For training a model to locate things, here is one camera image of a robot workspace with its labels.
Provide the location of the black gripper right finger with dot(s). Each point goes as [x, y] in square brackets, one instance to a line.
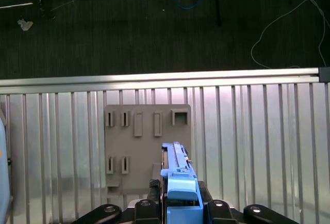
[219, 212]

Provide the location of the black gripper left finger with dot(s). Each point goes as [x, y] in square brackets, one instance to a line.
[145, 211]

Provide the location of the hard disk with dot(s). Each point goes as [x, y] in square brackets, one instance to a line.
[180, 188]

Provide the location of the grey parts rack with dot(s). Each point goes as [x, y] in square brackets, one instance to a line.
[144, 157]

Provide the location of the crumpled white paper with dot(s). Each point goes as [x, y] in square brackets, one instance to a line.
[24, 24]

